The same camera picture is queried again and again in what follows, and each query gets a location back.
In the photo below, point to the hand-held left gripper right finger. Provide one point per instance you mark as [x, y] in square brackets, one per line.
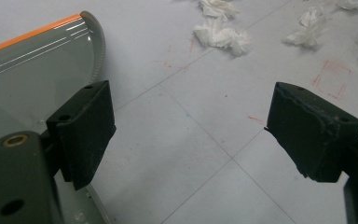
[310, 137]

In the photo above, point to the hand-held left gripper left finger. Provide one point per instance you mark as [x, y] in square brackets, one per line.
[84, 133]

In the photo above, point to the grey dustpan with orange edge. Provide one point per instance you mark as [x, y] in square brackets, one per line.
[28, 77]

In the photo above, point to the pile of white tissues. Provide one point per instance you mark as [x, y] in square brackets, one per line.
[220, 35]

